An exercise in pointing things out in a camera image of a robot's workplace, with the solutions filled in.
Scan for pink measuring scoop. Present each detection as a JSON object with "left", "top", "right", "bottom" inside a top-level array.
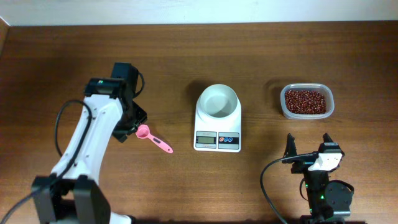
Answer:
[{"left": 136, "top": 124, "right": 174, "bottom": 154}]

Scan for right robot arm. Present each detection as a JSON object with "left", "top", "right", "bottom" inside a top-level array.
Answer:
[{"left": 283, "top": 133, "right": 354, "bottom": 223}]

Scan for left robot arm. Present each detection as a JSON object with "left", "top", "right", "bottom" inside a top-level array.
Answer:
[{"left": 32, "top": 63, "right": 147, "bottom": 224}]

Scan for white digital kitchen scale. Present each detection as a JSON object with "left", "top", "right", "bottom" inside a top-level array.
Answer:
[{"left": 193, "top": 101, "right": 242, "bottom": 152}]

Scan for clear plastic bean container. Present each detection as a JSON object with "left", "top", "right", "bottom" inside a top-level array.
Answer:
[{"left": 280, "top": 83, "right": 335, "bottom": 119}]

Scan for red adzuki beans pile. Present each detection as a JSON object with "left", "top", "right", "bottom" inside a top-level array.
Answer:
[{"left": 284, "top": 90, "right": 326, "bottom": 114}]

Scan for white round bowl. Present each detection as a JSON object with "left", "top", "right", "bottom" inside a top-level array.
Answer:
[{"left": 198, "top": 84, "right": 241, "bottom": 119}]

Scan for right black cable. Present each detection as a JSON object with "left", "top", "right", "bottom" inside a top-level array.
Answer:
[{"left": 259, "top": 152, "right": 321, "bottom": 224}]

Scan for black cable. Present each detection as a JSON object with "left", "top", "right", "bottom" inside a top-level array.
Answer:
[
  {"left": 0, "top": 99, "right": 94, "bottom": 224},
  {"left": 259, "top": 152, "right": 321, "bottom": 224}
]

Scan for left black cable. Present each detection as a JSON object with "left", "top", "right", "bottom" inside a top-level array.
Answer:
[{"left": 0, "top": 99, "right": 94, "bottom": 224}]

